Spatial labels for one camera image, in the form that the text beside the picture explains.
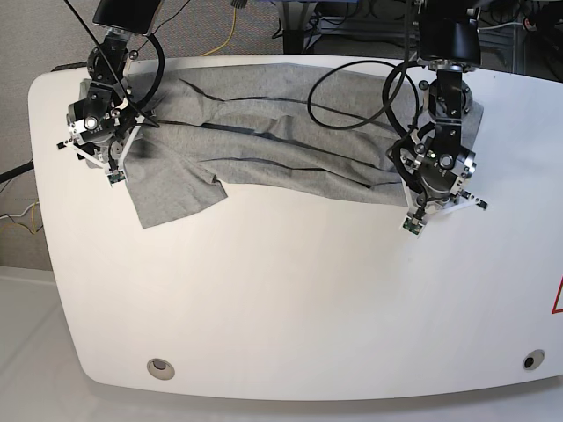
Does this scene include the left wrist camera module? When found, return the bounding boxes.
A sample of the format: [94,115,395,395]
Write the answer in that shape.
[402,215,426,236]

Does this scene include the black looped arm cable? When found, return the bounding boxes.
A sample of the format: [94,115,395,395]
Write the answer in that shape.
[306,60,423,142]

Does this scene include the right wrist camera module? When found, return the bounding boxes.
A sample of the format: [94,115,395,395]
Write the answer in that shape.
[106,170,127,186]

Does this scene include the table cable grommet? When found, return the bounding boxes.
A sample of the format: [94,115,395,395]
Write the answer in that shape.
[147,359,175,381]
[523,349,545,371]

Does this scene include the yellow cable on floor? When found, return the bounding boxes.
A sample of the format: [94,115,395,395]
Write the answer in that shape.
[201,7,238,58]

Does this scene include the black table leg post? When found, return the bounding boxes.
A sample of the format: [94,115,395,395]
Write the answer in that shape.
[276,1,305,55]

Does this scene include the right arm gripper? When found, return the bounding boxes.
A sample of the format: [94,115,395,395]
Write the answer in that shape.
[57,116,146,176]

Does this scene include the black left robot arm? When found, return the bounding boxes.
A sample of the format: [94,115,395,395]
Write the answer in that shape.
[391,1,486,225]

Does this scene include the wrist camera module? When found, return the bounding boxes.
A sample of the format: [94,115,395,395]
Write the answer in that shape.
[402,215,426,236]
[106,170,127,186]

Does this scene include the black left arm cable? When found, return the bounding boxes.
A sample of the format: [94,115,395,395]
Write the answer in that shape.
[127,33,166,111]

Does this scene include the aluminium frame rail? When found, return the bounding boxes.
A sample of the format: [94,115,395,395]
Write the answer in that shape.
[316,19,405,47]

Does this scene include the white and yellow floor cables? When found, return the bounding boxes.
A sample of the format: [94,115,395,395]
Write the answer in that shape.
[0,200,43,236]

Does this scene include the black rod at left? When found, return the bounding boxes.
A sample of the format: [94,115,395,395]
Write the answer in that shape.
[0,160,34,184]

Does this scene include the red triangle warning sticker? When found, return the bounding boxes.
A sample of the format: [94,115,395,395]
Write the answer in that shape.
[552,279,563,315]

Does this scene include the right table cable grommet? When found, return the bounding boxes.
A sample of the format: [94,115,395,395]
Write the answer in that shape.
[523,349,545,371]

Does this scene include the grey T-shirt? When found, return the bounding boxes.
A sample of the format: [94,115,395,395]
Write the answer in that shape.
[78,62,485,230]

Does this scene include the left table cable grommet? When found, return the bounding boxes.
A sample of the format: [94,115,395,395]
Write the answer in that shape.
[147,359,175,381]

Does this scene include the black bar behind table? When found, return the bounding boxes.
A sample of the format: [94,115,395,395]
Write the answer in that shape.
[51,62,87,72]

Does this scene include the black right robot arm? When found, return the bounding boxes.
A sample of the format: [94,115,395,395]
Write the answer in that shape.
[57,1,165,184]

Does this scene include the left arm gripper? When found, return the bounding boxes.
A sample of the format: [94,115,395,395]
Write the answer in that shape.
[401,173,488,218]

